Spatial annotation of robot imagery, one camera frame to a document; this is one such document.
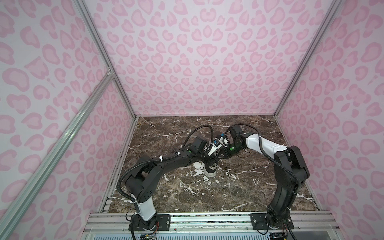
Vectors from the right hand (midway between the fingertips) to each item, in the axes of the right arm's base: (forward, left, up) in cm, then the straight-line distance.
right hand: (219, 155), depth 87 cm
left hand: (0, +1, 0) cm, 1 cm away
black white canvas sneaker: (-8, +5, -4) cm, 10 cm away
